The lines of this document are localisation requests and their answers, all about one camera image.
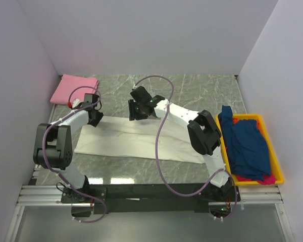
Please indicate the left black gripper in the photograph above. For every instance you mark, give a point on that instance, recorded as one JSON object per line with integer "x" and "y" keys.
{"x": 99, "y": 116}

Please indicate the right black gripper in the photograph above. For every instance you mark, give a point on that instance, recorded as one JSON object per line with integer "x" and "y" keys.
{"x": 133, "y": 116}

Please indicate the white t shirt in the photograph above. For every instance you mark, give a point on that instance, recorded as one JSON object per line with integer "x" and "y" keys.
{"x": 120, "y": 137}

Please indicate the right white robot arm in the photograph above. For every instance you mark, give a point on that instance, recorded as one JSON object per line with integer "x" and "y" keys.
{"x": 204, "y": 135}

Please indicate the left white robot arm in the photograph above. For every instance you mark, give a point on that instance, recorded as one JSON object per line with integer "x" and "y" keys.
{"x": 53, "y": 149}

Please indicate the folded pink t shirt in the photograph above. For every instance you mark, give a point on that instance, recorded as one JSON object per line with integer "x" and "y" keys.
{"x": 72, "y": 87}

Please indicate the black base bar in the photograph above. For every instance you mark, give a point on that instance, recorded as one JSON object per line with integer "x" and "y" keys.
{"x": 152, "y": 198}

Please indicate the orange t shirt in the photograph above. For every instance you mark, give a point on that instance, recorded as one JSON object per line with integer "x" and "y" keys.
{"x": 235, "y": 120}

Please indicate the blue t shirt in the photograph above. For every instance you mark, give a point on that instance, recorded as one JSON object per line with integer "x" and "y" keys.
{"x": 246, "y": 148}

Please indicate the magenta t shirt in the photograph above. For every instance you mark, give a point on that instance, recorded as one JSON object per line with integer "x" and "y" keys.
{"x": 268, "y": 180}

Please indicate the yellow plastic bin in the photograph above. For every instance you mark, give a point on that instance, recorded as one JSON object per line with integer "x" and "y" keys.
{"x": 274, "y": 163}

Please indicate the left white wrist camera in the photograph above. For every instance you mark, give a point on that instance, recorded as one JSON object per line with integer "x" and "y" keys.
{"x": 75, "y": 104}

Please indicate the aluminium frame rail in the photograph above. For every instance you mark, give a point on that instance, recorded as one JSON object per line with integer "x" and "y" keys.
{"x": 33, "y": 195}

